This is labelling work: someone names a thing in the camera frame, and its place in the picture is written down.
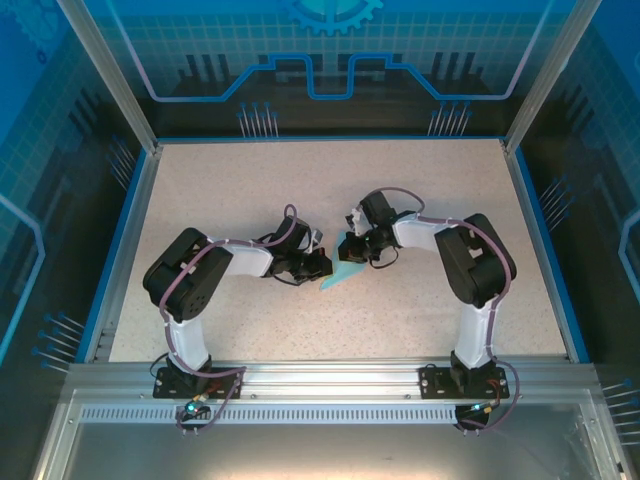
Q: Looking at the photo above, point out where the light blue paper sheet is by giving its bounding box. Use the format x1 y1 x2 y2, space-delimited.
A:
318 230 370 294

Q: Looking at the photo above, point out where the grey sheet metal panel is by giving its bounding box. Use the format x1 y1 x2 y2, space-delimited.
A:
29 389 640 480

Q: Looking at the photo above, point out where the connector board with green light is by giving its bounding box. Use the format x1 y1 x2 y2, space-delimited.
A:
464 399 503 419
180 393 211 420

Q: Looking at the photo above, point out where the thin black right gripper wire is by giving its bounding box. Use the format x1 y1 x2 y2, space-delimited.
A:
367 247 400 271

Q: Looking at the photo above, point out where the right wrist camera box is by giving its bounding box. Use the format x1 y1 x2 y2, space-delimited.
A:
345 205 369 235

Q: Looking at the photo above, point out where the blue table border frame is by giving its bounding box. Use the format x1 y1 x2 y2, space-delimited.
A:
74 134 591 365

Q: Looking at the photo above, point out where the aluminium mounting rail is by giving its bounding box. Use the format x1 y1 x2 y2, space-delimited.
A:
67 359 601 401

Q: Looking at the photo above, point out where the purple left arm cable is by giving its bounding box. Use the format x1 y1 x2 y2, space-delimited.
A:
158 202 300 440

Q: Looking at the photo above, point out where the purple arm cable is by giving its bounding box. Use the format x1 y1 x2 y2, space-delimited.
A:
158 202 300 440
367 185 521 434

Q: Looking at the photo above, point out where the aluminium table side rail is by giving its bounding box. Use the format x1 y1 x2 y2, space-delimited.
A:
502 144 574 361
97 144 164 364

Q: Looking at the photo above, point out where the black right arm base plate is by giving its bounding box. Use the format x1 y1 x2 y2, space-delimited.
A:
418 364 511 400

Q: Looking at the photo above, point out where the slotted metal cable duct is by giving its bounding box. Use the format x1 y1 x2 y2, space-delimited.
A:
79 405 594 426

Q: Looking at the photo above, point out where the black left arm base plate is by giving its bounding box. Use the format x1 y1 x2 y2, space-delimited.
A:
152 366 245 400

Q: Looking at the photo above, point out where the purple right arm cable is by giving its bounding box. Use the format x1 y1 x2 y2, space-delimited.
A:
367 185 521 434

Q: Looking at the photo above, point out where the aluminium frame post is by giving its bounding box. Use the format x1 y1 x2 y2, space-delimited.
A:
502 0 594 156
54 0 164 156

